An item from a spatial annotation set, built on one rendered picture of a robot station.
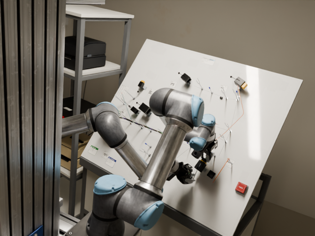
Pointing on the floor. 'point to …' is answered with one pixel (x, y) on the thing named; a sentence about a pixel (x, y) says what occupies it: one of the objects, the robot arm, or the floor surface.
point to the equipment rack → (67, 185)
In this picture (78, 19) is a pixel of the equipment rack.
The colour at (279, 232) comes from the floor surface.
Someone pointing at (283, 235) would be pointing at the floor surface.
